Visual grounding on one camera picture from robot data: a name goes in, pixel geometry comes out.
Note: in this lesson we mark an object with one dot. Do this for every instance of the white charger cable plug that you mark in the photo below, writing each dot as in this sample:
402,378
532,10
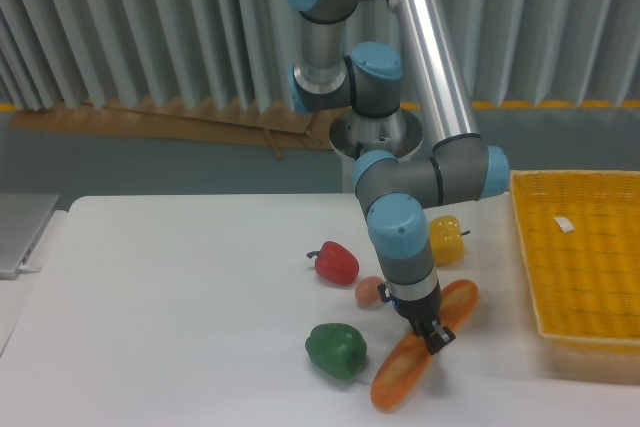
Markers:
23,269

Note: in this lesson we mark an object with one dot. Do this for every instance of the yellow toy bell pepper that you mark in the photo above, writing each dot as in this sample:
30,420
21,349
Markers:
446,239

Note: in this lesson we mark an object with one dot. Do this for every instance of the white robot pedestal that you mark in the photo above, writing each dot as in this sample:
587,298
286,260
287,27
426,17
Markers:
351,135

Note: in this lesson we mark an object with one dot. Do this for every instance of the silver laptop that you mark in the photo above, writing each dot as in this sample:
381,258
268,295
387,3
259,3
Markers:
24,217

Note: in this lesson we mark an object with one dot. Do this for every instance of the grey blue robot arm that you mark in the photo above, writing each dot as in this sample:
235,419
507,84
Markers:
376,57

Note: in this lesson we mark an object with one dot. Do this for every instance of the white paper label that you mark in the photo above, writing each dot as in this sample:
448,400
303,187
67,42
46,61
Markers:
564,224

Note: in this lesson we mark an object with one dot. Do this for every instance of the green toy bell pepper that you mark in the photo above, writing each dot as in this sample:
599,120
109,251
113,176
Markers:
337,349

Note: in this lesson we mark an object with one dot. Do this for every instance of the red toy bell pepper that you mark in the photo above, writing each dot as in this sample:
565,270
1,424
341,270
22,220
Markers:
335,264

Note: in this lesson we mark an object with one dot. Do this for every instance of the orange toy baguette bread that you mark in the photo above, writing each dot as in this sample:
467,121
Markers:
406,363

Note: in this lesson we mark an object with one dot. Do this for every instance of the brown cardboard sheet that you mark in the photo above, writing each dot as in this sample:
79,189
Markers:
276,129

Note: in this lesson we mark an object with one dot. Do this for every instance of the brown toy egg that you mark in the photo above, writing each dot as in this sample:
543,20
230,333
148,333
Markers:
367,293

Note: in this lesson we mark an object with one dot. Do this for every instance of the yellow woven basket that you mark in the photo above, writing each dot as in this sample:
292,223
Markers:
584,285

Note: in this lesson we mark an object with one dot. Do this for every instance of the grey pleated curtain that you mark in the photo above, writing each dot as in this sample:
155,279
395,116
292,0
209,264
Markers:
74,51

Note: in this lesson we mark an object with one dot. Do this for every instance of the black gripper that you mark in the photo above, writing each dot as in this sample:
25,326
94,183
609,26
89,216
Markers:
423,317

